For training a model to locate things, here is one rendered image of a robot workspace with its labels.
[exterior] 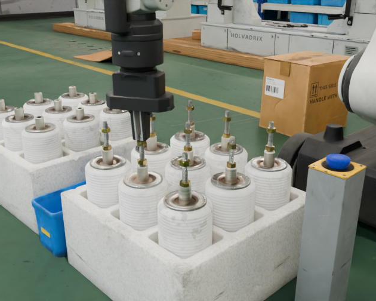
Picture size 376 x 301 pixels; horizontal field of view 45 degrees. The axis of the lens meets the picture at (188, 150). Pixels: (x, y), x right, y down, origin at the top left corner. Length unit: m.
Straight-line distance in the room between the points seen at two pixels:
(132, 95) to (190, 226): 0.24
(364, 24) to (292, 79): 1.18
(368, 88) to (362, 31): 1.98
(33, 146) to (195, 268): 0.59
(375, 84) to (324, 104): 0.94
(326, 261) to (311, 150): 0.45
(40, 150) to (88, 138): 0.14
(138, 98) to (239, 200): 0.26
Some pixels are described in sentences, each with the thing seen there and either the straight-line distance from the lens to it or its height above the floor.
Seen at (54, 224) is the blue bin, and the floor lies 0.09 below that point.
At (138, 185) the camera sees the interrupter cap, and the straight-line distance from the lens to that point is 0.84.
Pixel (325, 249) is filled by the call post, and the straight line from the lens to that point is 0.84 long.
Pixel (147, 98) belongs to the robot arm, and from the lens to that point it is 0.78.
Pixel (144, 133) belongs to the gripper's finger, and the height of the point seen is 0.35.
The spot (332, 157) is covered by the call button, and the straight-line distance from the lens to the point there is 0.79.
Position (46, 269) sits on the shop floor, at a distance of 1.09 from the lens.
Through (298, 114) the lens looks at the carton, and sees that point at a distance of 1.84.
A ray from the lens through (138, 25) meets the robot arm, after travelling 0.75.
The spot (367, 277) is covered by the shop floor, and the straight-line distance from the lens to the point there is 1.10.
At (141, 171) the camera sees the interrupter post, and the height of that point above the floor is 0.27.
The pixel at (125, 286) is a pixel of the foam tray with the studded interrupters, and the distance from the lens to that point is 0.90.
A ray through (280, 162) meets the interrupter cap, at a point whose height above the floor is 0.25.
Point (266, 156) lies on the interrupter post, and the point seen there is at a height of 0.27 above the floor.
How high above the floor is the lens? 0.61
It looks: 21 degrees down
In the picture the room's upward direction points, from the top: straight up
